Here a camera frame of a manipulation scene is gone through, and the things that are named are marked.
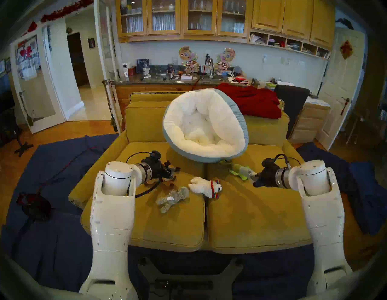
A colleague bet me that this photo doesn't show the red blanket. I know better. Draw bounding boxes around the red blanket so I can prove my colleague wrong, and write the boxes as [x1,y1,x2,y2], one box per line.
[215,83,282,119]

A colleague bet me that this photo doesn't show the red black bag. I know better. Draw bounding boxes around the red black bag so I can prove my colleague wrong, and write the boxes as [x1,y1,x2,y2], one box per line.
[17,192,52,221]

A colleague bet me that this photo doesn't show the black television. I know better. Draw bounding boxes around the black television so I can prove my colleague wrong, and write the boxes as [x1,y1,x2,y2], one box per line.
[0,73,15,114]

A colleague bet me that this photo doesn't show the grey shaggy plush toy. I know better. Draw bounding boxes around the grey shaggy plush toy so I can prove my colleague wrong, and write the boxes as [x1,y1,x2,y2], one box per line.
[156,187,190,214]

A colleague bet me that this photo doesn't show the white blue dog bed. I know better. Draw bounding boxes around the white blue dog bed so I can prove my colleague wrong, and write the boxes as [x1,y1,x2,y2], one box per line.
[162,88,249,163]

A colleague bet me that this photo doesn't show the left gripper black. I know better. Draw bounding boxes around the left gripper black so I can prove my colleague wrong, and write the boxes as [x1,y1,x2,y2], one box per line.
[149,151,179,184]

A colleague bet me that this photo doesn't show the black tripod stand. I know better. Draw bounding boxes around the black tripod stand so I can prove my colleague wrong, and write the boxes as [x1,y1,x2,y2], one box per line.
[14,127,34,157]

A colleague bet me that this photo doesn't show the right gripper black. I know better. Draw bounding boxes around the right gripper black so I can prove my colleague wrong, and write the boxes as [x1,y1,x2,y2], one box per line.
[252,158,280,188]

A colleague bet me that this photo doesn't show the hanging bell strap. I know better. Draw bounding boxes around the hanging bell strap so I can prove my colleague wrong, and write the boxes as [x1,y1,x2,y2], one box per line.
[103,79,119,132]

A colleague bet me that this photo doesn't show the white panel door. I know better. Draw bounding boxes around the white panel door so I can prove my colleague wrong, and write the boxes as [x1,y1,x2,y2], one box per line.
[316,27,366,151]

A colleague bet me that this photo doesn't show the crochet reindeer plush toy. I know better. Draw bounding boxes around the crochet reindeer plush toy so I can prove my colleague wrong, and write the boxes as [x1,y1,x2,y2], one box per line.
[157,160,181,188]

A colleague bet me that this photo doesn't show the cartoon child wall decoration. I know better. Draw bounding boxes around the cartoon child wall decoration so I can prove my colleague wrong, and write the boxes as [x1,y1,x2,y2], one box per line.
[214,48,236,74]
[179,46,200,73]

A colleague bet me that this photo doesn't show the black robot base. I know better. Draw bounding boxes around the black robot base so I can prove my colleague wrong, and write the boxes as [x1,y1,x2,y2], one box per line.
[138,257,244,300]

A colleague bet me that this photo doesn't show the white door with mirror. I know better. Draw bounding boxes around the white door with mirror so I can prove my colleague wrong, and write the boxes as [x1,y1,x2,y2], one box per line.
[11,18,65,133]

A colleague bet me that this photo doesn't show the wooden wall cabinets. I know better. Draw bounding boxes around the wooden wall cabinets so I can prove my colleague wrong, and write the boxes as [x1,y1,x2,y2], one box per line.
[116,0,336,59]

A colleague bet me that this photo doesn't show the red floor cable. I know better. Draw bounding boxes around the red floor cable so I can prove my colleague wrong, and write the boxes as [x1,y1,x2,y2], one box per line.
[36,147,100,194]

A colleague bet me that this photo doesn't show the small hanging broom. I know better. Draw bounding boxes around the small hanging broom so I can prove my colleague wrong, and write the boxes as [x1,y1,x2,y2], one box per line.
[20,91,34,127]

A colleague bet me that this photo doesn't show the granite kitchen counter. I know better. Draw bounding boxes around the granite kitchen counter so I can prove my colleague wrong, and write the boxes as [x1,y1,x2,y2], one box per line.
[110,73,257,121]

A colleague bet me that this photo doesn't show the green white leek plush toy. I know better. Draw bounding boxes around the green white leek plush toy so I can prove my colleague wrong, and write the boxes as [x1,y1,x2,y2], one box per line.
[221,160,257,180]

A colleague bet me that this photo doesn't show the red tinsel garland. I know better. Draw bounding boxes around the red tinsel garland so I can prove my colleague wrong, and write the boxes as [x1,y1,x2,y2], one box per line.
[40,0,94,23]

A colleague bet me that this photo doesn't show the dark blue crumpled blanket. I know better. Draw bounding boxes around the dark blue crumpled blanket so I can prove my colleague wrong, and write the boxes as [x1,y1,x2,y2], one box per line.
[298,142,387,236]

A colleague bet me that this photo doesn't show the yellow sofa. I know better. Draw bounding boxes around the yellow sofa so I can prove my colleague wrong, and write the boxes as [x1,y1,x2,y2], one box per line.
[69,91,313,254]

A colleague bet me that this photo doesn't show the white llama plush toy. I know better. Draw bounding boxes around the white llama plush toy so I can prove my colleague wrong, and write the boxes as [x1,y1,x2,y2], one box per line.
[189,177,223,199]

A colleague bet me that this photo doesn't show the red diamond door decoration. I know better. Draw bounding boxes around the red diamond door decoration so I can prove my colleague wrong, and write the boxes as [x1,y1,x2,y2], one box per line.
[340,40,353,60]

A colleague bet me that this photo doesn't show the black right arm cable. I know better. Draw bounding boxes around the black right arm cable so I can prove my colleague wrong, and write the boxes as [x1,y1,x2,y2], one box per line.
[274,154,301,170]

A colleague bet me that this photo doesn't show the wooden drawer unit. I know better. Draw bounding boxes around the wooden drawer unit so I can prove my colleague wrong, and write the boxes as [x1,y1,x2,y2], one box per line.
[289,101,331,144]

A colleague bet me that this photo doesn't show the black chair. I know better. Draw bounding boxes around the black chair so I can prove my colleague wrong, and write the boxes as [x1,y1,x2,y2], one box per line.
[274,85,310,139]

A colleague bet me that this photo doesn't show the blue floor rug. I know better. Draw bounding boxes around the blue floor rug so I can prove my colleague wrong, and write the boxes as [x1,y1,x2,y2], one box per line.
[0,134,316,300]

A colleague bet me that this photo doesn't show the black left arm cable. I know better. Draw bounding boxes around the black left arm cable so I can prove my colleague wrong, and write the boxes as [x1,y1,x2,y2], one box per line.
[125,151,162,198]

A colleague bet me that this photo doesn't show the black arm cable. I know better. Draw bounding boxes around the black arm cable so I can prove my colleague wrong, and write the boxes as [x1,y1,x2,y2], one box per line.
[125,151,162,198]
[274,154,301,170]

